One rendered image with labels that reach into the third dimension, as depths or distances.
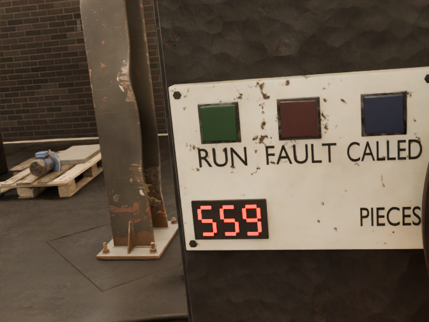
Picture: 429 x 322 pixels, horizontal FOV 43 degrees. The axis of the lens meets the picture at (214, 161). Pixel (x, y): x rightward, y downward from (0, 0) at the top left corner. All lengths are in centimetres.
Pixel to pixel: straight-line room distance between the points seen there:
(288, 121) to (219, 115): 7
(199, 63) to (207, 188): 13
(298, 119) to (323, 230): 12
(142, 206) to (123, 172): 23
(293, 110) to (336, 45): 8
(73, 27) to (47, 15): 36
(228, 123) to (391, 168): 17
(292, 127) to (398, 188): 12
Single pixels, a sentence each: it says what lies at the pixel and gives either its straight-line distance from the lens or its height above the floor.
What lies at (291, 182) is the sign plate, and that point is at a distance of 57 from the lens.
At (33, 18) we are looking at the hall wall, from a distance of 741.
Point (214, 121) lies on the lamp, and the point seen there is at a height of 120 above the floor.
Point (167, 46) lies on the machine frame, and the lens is 58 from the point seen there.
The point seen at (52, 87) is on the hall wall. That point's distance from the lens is 738.
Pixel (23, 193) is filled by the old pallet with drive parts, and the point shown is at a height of 5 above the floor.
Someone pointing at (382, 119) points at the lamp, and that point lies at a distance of 55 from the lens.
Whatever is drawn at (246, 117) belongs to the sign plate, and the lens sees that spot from 55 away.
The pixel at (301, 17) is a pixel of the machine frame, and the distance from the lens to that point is 56.
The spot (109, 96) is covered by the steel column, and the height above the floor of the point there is 95.
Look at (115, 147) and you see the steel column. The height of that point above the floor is 65.
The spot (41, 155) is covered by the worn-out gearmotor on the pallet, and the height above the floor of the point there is 33.
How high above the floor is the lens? 130
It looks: 14 degrees down
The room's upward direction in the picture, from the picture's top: 5 degrees counter-clockwise
